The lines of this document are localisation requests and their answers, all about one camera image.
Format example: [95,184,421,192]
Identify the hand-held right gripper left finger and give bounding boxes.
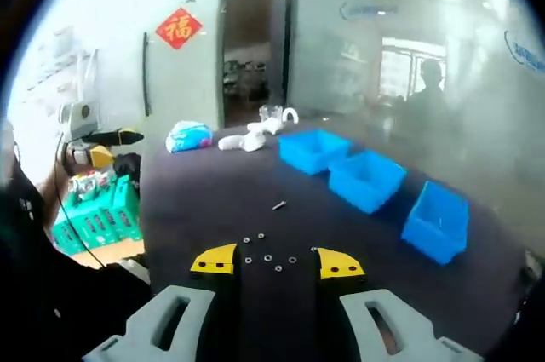
[82,243,244,362]

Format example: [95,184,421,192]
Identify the blue plastic bin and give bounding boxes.
[327,151,408,215]
[400,181,470,267]
[278,129,354,176]

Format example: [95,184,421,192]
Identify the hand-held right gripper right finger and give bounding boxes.
[312,245,485,362]

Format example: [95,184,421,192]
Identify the blue glass logo sticker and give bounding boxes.
[340,2,399,22]
[504,29,545,78]

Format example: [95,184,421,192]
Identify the small black bag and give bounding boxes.
[114,152,141,178]

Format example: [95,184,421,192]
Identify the red diamond paper decoration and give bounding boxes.
[155,7,204,50]

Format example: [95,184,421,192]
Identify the black door handle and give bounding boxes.
[142,32,152,118]

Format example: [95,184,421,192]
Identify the dark door frame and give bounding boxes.
[272,0,301,114]

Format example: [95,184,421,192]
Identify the person's dark jacket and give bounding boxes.
[0,152,152,362]

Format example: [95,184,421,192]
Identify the blue white tissue packet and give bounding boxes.
[164,120,214,154]

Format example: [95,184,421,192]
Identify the pale wall rack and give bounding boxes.
[27,27,86,90]

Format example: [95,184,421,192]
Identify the thin black cable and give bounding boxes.
[54,131,107,270]

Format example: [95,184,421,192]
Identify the clear glass mug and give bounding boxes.
[258,104,284,123]

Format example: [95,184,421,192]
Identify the small nuts and washers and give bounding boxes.
[242,232,318,273]

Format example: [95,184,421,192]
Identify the green printed crate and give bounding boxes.
[50,176,144,255]

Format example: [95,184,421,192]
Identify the colourful snack packets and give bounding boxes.
[67,170,116,201]

